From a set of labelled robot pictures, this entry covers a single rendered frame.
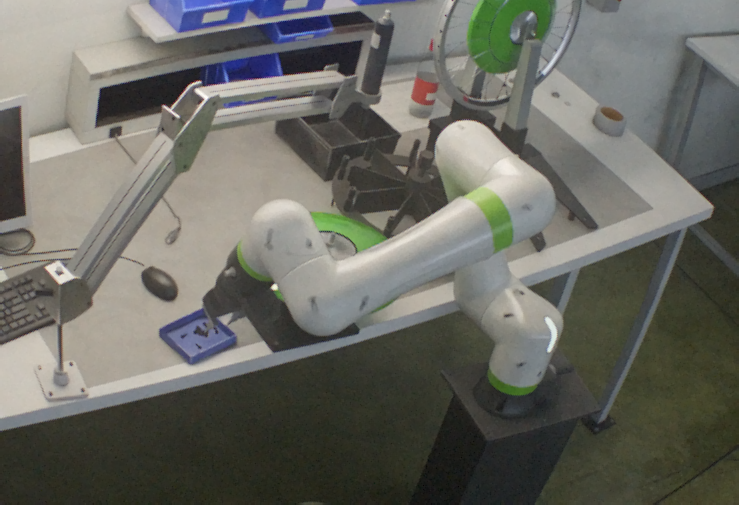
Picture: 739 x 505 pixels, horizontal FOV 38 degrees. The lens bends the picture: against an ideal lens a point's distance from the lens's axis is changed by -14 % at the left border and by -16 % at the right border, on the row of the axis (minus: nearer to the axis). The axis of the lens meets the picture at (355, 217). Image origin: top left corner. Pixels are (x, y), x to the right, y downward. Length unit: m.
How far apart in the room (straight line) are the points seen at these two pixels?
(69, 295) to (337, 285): 0.49
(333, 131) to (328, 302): 1.22
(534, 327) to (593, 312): 1.93
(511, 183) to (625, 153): 1.36
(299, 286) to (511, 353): 0.66
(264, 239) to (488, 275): 0.65
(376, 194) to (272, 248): 0.78
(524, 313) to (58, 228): 1.03
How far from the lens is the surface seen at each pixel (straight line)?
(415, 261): 2.05
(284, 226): 1.99
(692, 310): 4.63
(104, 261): 2.16
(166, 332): 2.43
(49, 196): 2.77
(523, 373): 2.53
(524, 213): 2.15
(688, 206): 3.37
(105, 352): 2.37
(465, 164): 2.24
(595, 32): 4.20
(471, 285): 2.53
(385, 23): 2.40
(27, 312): 2.40
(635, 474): 3.79
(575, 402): 2.70
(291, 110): 2.30
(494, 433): 2.56
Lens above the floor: 2.51
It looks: 34 degrees down
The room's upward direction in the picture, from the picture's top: 13 degrees clockwise
